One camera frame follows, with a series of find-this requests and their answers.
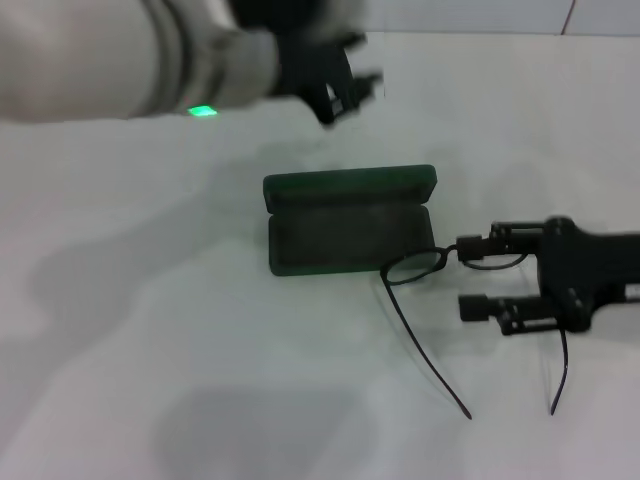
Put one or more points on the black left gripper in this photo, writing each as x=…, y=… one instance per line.
x=310, y=75

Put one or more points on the black glasses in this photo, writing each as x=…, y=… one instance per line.
x=385, y=275

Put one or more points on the green glasses case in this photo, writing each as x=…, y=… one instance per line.
x=345, y=240

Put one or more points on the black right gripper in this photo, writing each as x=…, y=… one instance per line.
x=590, y=270

